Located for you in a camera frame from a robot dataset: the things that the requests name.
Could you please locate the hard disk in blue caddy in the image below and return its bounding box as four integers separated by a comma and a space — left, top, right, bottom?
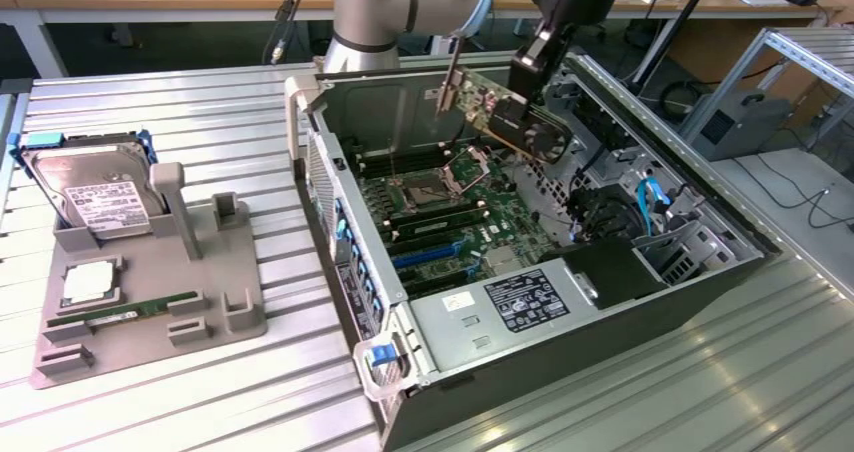
6, 129, 168, 241

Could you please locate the blue SATA wire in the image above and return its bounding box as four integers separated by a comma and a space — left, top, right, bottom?
636, 177, 671, 237

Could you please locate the blue expansion slot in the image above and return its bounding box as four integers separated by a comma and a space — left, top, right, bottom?
392, 239, 485, 269

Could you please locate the grey parts rack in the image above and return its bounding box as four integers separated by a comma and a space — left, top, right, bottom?
26, 161, 269, 391

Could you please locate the open grey PC case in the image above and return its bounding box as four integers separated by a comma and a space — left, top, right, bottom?
282, 51, 783, 452

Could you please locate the green motherboard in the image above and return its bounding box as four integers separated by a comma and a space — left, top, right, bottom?
356, 141, 568, 296

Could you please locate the green RAM stick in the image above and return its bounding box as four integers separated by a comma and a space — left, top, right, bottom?
46, 296, 194, 327

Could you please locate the aluminium profile frame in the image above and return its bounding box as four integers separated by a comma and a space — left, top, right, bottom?
677, 25, 854, 161

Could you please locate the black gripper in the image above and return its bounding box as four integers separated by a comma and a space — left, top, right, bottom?
505, 10, 579, 107

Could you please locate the hanging cable with plug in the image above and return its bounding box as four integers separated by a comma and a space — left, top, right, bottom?
268, 0, 314, 66

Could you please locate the silver CPU chip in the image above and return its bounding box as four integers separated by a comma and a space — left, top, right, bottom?
59, 263, 116, 304

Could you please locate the black camera stand pole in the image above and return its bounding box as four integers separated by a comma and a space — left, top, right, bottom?
629, 0, 721, 91

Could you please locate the CPU socket with open cover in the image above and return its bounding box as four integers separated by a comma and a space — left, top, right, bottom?
396, 145, 496, 209

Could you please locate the black drive bay cover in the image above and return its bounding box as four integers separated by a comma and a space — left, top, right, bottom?
536, 236, 668, 311

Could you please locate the green graphics card with fan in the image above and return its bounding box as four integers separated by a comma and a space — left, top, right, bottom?
429, 29, 573, 165

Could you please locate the installed RAM stick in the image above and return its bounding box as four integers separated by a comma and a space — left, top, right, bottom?
390, 210, 492, 243

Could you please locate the black cable on table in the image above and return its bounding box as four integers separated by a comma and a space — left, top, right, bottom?
732, 156, 854, 234

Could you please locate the grey computer tower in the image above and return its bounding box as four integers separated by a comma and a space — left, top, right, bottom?
691, 89, 795, 161

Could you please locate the grey power supply unit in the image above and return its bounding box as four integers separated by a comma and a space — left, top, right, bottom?
406, 260, 601, 373

